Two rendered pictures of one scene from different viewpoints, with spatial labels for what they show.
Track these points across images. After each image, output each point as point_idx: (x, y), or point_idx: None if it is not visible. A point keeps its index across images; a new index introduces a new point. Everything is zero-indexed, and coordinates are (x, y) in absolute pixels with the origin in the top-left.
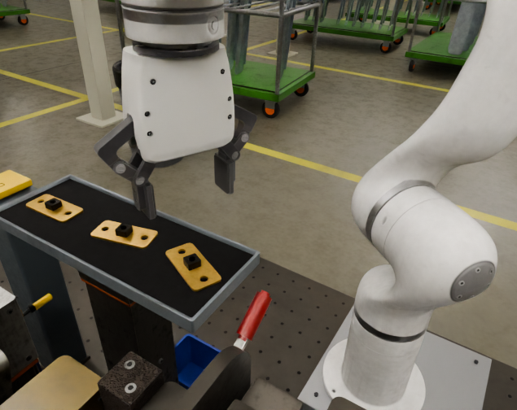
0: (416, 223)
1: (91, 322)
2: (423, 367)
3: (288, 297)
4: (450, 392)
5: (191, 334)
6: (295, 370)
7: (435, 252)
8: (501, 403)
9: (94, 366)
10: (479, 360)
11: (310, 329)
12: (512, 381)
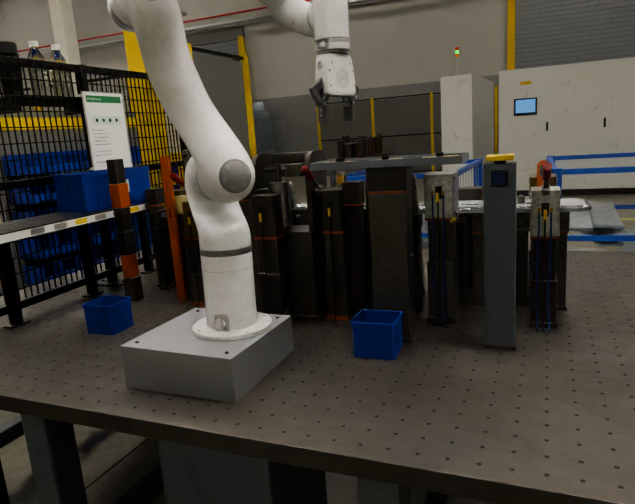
0: None
1: (517, 362)
2: (186, 335)
3: (311, 417)
4: (173, 329)
5: (389, 324)
6: (295, 370)
7: None
8: (110, 384)
9: (472, 345)
10: (133, 343)
11: (281, 396)
12: (83, 397)
